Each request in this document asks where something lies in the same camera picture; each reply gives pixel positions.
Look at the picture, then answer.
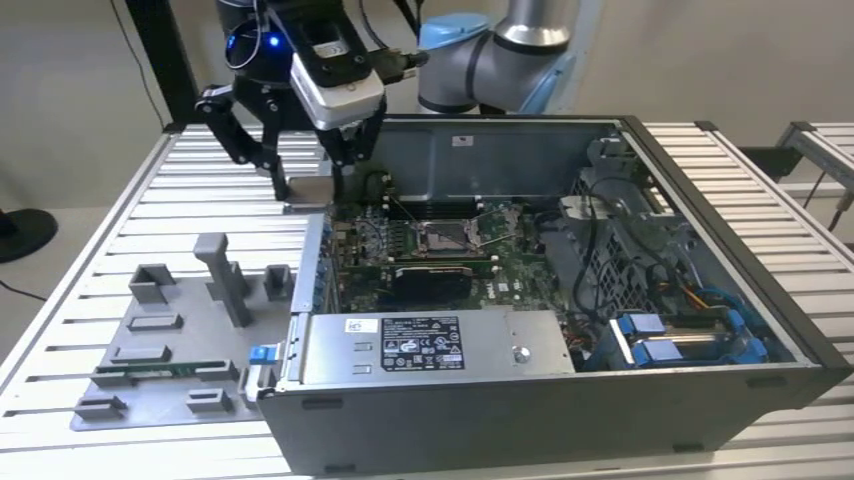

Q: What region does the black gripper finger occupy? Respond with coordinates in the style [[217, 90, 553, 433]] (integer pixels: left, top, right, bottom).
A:
[[195, 84, 290, 201], [318, 99, 387, 201]]

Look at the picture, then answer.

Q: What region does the silver square CPU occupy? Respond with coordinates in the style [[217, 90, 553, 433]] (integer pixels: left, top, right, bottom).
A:
[[286, 175, 334, 207]]

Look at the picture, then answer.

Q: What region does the black RAM slot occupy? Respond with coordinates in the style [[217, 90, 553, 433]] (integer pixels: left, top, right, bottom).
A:
[[386, 196, 483, 216]]

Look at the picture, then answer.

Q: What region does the CPU socket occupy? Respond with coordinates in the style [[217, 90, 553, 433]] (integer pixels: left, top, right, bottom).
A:
[[413, 219, 486, 256]]

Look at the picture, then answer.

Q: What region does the thin metal locking lever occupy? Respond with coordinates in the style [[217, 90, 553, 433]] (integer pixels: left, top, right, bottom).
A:
[[385, 193, 422, 226]]

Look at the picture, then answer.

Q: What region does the metal socket cover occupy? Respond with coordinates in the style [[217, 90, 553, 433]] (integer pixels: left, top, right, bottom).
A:
[[466, 205, 530, 247]]

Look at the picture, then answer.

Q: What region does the black graphics card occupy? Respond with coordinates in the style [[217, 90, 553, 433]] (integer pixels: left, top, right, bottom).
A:
[[390, 264, 477, 309]]

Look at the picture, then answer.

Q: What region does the grey parts rack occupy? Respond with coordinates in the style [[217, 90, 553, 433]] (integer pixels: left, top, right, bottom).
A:
[[70, 232, 299, 432]]

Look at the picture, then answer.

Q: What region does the black round monitor stand base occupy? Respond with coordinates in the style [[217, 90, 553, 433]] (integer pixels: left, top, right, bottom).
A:
[[0, 208, 59, 264]]

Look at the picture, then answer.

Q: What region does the green motherboard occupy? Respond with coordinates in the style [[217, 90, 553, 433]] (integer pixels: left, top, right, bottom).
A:
[[326, 199, 576, 321]]

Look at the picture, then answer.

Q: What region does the hard disk in blue carrier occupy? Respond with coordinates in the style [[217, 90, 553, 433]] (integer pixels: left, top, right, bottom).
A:
[[237, 342, 286, 404]]

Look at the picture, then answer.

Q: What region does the silver power supply unit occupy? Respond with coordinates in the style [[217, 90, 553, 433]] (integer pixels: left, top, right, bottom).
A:
[[293, 308, 577, 386]]

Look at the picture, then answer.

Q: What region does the grey metal drive cage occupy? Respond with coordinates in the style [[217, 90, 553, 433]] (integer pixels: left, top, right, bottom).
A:
[[540, 137, 736, 321]]

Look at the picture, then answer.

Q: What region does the green RAM stick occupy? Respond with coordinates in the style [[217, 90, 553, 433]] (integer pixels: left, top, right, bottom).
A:
[[95, 363, 226, 376]]

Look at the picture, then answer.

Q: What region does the blue disk bay carrier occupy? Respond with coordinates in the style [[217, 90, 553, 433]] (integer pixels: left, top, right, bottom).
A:
[[610, 312, 668, 335], [630, 338, 684, 362]]

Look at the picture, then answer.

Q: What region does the black open PC case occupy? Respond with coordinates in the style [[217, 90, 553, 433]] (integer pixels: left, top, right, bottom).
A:
[[257, 113, 844, 476]]

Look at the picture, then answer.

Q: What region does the black box under side table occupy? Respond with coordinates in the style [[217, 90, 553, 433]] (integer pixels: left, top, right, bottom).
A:
[[737, 145, 802, 184]]

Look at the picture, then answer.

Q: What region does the metal slat side table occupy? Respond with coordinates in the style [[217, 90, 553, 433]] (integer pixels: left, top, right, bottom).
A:
[[777, 121, 854, 186]]

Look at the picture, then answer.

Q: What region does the silver black wrist camera box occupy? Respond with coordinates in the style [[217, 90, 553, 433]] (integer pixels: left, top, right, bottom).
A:
[[290, 9, 389, 132]]

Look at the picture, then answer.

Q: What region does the black upright post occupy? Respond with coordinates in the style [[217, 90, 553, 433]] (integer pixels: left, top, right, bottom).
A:
[[126, 0, 235, 126]]

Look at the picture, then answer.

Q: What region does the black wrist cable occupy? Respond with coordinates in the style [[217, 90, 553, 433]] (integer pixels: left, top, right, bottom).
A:
[[357, 0, 429, 81]]

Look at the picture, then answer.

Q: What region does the black wire inside case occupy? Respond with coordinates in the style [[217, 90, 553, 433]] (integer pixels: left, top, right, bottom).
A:
[[570, 179, 676, 321]]

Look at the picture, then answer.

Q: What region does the thin black floor cable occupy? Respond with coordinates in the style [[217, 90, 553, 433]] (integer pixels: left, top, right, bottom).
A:
[[0, 278, 50, 302]]

